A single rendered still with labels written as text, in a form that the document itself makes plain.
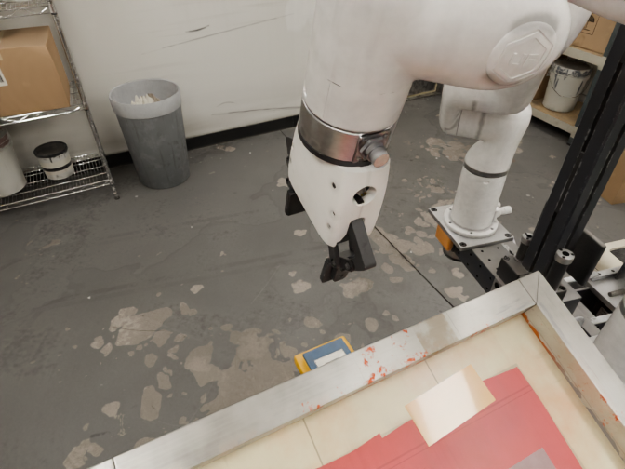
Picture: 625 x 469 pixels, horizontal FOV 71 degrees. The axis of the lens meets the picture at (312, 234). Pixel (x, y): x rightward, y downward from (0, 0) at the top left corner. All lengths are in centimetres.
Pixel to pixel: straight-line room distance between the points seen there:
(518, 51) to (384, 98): 8
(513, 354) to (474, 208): 49
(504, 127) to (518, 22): 66
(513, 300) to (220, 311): 194
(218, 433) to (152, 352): 187
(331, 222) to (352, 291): 209
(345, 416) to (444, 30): 40
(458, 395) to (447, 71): 39
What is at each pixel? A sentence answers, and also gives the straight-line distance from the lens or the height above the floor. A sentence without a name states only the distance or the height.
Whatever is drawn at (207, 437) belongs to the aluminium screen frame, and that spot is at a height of 137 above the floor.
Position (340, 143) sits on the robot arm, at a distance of 32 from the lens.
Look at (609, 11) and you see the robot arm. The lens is 44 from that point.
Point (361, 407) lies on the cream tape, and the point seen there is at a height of 133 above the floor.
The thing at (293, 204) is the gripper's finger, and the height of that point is 151.
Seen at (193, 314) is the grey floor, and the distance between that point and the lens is 243.
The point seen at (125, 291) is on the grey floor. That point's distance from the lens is 266.
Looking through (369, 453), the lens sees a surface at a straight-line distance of 53.
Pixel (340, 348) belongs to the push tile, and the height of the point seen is 97.
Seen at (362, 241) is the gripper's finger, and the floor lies 155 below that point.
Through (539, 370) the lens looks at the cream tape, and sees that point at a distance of 65.
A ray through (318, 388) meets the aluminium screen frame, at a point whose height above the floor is 137.
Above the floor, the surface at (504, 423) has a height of 130.
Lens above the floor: 179
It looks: 40 degrees down
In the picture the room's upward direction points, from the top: straight up
